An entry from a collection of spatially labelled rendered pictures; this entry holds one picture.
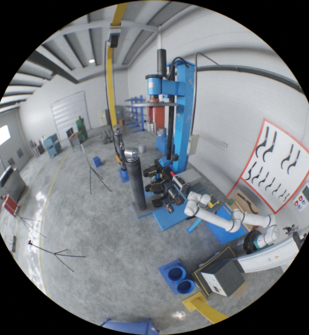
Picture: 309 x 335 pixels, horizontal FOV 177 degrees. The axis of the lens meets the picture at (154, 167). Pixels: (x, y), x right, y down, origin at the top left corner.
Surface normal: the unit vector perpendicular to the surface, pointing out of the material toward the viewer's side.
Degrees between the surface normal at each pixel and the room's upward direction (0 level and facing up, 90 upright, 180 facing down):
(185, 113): 90
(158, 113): 90
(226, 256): 0
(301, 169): 90
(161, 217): 0
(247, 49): 90
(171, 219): 0
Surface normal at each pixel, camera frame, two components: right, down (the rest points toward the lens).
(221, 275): -0.01, -0.78
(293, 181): -0.91, 0.27
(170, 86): 0.42, 0.56
